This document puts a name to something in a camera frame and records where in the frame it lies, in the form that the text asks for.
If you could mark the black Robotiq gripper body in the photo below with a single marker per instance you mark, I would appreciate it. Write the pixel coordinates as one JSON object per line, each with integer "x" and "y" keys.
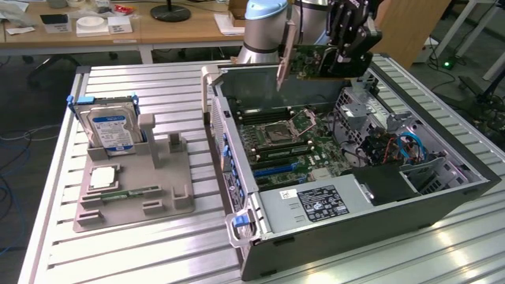
{"x": 350, "y": 9}

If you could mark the green expansion card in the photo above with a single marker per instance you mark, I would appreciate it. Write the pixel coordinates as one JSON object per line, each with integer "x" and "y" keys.
{"x": 307, "y": 59}

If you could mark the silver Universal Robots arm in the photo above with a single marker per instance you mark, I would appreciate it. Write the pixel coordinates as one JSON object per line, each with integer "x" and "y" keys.
{"x": 259, "y": 29}

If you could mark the wooden cabinet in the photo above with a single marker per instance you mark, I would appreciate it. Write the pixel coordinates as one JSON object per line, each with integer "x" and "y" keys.
{"x": 410, "y": 29}

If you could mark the green LED device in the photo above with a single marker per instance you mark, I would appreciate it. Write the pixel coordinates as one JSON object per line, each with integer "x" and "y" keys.
{"x": 446, "y": 64}

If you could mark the silver disk bay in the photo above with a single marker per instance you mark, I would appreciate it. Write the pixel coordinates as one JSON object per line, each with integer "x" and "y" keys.
{"x": 354, "y": 112}

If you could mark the cardboard box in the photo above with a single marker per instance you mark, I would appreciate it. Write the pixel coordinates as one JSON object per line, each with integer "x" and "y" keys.
{"x": 235, "y": 9}

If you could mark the white paper stack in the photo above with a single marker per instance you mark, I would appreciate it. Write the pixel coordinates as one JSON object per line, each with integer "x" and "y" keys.
{"x": 226, "y": 25}

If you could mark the metal socket cover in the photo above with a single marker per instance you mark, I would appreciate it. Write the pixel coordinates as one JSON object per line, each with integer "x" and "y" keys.
{"x": 293, "y": 118}

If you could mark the black floor equipment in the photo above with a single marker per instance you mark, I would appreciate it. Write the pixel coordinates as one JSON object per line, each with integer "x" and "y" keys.
{"x": 485, "y": 100}

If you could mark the green motherboard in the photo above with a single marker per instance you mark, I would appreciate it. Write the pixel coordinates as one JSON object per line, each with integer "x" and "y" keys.
{"x": 319, "y": 142}

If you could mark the CPU socket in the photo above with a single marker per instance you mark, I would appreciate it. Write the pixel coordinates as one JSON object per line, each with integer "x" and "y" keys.
{"x": 277, "y": 133}

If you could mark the wooden desk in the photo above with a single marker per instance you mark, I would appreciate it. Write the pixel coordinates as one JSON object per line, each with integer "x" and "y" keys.
{"x": 177, "y": 29}

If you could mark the black RAM stick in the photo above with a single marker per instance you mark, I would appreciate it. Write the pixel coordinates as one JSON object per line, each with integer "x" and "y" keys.
{"x": 283, "y": 151}

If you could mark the black lamp base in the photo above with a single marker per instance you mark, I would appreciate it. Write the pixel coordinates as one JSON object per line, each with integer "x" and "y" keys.
{"x": 169, "y": 13}

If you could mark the silver chipset heat sink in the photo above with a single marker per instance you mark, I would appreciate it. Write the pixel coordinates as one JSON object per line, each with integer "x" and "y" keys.
{"x": 322, "y": 174}

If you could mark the long blue expansion slot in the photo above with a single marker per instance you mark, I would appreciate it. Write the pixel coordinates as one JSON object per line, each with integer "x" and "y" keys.
{"x": 275, "y": 170}

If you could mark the red packet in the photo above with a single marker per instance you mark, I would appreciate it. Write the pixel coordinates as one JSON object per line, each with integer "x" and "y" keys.
{"x": 122, "y": 9}

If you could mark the white labelled box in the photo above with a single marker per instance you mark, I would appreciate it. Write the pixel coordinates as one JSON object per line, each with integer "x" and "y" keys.
{"x": 118, "y": 26}

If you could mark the grey power supply unit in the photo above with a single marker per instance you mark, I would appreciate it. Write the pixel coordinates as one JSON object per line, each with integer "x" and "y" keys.
{"x": 283, "y": 213}

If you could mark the white round holder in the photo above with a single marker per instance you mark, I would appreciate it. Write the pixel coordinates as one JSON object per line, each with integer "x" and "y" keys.
{"x": 91, "y": 28}

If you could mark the open black PC case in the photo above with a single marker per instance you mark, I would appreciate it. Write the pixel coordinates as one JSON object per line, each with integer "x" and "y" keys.
{"x": 354, "y": 236}

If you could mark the hard disk drive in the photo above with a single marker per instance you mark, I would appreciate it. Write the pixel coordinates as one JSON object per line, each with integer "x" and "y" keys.
{"x": 110, "y": 130}

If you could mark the grey parts rack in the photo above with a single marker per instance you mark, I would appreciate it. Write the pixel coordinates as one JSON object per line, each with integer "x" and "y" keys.
{"x": 157, "y": 180}

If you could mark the blue case latch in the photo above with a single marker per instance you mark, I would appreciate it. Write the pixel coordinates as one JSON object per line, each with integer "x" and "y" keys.
{"x": 239, "y": 221}

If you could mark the white box black lid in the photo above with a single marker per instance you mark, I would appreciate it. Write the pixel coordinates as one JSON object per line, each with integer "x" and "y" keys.
{"x": 57, "y": 26}

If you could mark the grey cup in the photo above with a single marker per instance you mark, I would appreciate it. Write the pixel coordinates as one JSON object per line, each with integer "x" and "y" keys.
{"x": 57, "y": 3}

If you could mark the black chair base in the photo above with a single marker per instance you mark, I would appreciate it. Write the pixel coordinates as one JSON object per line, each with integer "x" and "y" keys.
{"x": 42, "y": 68}

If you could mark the silver CPU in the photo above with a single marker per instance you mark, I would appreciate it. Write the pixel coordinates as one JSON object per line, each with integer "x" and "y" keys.
{"x": 101, "y": 177}

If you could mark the green RAM stick bare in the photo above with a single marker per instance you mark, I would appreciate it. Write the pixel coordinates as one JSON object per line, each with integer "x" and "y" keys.
{"x": 121, "y": 196}

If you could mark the paper slip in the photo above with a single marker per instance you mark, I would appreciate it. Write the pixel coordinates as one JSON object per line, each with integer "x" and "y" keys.
{"x": 18, "y": 30}

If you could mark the clear plastic bag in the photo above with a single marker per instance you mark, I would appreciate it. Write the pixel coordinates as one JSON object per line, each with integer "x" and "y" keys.
{"x": 13, "y": 14}

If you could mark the white table frame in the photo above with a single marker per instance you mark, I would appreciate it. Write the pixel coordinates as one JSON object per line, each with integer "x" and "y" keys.
{"x": 451, "y": 29}

